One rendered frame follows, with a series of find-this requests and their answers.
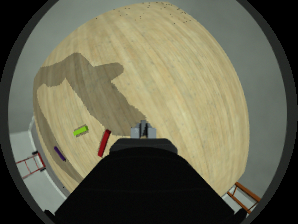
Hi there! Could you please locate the red rod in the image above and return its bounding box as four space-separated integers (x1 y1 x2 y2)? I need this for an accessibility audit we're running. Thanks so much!
98 129 111 157

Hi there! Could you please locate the lime green rod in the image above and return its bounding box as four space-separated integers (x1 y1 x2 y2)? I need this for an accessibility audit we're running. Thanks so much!
73 126 89 136

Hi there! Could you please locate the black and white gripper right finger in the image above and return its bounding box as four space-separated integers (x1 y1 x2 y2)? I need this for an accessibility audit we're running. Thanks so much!
146 123 157 138

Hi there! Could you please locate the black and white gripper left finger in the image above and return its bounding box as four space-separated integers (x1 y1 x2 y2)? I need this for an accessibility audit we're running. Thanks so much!
130 123 141 138

